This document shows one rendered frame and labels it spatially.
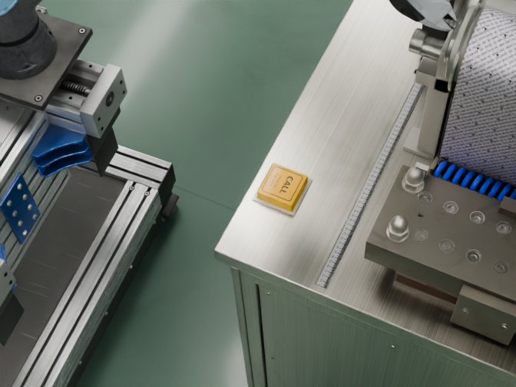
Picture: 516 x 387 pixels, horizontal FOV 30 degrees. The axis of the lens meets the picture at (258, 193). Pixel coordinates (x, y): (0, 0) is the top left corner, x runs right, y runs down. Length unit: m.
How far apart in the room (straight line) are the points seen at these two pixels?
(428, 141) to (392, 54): 0.24
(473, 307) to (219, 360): 1.14
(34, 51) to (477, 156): 0.93
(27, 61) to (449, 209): 0.93
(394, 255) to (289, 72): 1.55
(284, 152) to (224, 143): 1.11
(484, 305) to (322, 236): 0.33
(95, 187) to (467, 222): 1.28
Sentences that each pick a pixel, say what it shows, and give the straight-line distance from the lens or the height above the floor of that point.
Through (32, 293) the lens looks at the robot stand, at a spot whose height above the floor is 0.21.
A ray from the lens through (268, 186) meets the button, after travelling 1.70.
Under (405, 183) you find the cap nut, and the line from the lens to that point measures 1.57.
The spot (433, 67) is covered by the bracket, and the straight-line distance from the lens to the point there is 1.59.
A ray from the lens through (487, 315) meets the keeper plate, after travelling 1.55.
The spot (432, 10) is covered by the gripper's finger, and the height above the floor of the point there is 1.31.
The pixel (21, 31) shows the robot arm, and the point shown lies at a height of 0.93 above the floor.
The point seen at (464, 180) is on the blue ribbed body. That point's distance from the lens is 1.59.
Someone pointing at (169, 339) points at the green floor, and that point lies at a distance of 2.59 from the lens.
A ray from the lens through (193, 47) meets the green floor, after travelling 3.09.
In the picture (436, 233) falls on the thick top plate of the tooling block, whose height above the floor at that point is 1.03.
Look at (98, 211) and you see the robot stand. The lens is 2.55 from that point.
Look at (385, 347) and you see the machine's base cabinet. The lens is 1.72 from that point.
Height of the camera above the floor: 2.38
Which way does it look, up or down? 59 degrees down
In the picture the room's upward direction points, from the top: 4 degrees counter-clockwise
